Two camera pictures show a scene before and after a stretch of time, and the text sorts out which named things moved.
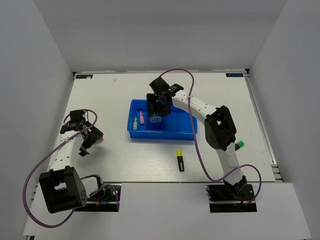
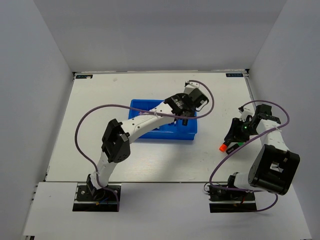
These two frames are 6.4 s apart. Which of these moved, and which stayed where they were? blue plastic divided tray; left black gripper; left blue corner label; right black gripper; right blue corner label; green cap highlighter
Moved: left black gripper; right black gripper
Stayed: blue plastic divided tray; right blue corner label; left blue corner label; green cap highlighter
